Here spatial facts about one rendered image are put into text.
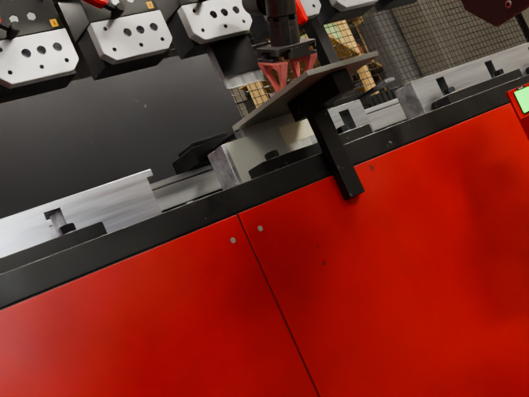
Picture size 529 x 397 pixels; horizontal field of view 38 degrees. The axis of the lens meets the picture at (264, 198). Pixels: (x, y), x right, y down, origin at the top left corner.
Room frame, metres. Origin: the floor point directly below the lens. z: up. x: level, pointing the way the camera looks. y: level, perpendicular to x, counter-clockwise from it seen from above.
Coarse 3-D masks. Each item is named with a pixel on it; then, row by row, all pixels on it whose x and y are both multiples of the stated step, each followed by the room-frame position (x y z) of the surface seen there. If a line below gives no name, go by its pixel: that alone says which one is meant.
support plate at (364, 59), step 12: (348, 60) 1.35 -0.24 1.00; (360, 60) 1.36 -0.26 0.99; (312, 72) 1.29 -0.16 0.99; (324, 72) 1.33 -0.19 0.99; (348, 72) 1.43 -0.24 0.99; (288, 84) 1.33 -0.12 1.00; (300, 84) 1.33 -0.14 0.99; (312, 84) 1.38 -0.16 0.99; (276, 96) 1.37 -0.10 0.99; (288, 96) 1.39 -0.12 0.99; (264, 108) 1.41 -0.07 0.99; (276, 108) 1.46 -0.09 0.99; (288, 108) 1.52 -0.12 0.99; (252, 120) 1.47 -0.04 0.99; (264, 120) 1.54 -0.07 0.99
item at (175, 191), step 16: (368, 112) 2.07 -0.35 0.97; (384, 112) 2.09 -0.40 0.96; (400, 112) 2.13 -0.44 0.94; (384, 128) 2.09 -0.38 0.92; (176, 176) 1.70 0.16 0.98; (192, 176) 1.72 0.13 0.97; (208, 176) 1.74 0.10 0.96; (160, 192) 1.66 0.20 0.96; (176, 192) 1.68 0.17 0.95; (192, 192) 1.71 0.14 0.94; (208, 192) 1.73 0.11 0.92
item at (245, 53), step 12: (216, 48) 1.54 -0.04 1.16; (228, 48) 1.55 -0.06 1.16; (240, 48) 1.57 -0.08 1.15; (252, 48) 1.59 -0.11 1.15; (216, 60) 1.53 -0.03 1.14; (228, 60) 1.55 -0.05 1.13; (240, 60) 1.56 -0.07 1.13; (252, 60) 1.58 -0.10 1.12; (216, 72) 1.55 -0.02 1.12; (228, 72) 1.54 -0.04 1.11; (240, 72) 1.56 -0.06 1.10; (252, 72) 1.58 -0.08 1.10; (228, 84) 1.54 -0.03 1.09; (240, 84) 1.56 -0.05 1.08
